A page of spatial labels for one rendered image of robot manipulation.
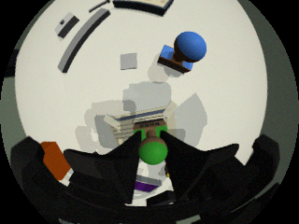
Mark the blue-handled rubber stamp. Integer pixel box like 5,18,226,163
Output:
157,31,206,74

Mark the cream inspection card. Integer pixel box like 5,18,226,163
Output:
104,100,177,146

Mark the green-handled rubber stamp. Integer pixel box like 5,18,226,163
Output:
132,119,168,165

